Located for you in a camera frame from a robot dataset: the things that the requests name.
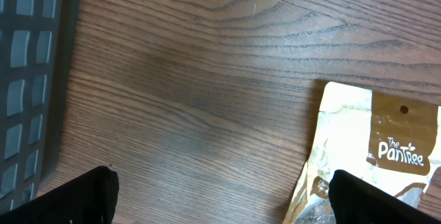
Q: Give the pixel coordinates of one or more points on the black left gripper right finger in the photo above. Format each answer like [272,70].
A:
[357,202]

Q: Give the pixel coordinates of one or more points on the grey plastic mesh basket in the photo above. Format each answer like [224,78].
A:
[36,50]

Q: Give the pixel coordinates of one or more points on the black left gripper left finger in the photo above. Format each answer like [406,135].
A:
[90,198]

